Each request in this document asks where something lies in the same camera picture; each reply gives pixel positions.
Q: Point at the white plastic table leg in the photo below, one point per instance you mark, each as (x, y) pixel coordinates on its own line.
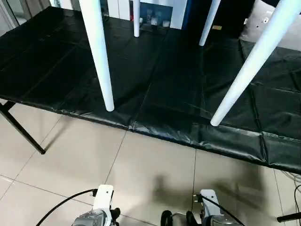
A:
(251, 66)
(98, 58)
(209, 21)
(136, 18)

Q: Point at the black stand leg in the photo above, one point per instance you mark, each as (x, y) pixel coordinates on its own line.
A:
(23, 131)
(290, 217)

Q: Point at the black work mat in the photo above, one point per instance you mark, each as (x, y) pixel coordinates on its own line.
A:
(164, 82)

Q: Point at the small white cup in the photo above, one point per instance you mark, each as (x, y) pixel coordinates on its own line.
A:
(166, 23)

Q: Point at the printed glass jar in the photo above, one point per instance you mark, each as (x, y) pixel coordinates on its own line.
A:
(154, 21)

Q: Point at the black cabinet with gold label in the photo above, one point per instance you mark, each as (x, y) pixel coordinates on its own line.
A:
(230, 16)

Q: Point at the grey cushion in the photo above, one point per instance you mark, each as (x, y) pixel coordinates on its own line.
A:
(277, 28)

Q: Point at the white sideboard with glass doors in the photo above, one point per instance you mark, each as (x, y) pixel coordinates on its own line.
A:
(122, 9)

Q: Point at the beige curtain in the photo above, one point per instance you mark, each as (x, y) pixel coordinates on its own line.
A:
(23, 9)

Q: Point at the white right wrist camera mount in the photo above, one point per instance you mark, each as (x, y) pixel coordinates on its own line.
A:
(210, 202)

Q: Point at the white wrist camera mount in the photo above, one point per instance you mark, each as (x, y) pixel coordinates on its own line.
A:
(103, 197)
(210, 202)

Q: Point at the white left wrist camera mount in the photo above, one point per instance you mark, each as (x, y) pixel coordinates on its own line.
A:
(103, 197)

